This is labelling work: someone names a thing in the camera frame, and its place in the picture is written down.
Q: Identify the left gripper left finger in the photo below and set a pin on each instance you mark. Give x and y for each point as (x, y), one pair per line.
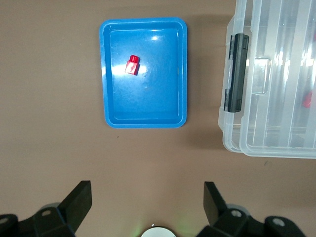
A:
(74, 205)

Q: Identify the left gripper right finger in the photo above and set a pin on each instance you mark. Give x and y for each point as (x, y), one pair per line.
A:
(217, 209)

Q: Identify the red toy block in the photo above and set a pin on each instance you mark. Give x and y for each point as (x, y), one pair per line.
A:
(309, 99)
(132, 67)

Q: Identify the clear ribbed box lid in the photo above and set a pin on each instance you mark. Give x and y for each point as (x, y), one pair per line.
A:
(284, 74)

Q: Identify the clear plastic storage box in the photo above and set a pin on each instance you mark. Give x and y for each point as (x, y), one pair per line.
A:
(229, 126)

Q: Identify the black box latch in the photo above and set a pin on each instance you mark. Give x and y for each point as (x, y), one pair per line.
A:
(238, 74)

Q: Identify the blue plastic tray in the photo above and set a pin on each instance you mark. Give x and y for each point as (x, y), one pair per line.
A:
(148, 103)

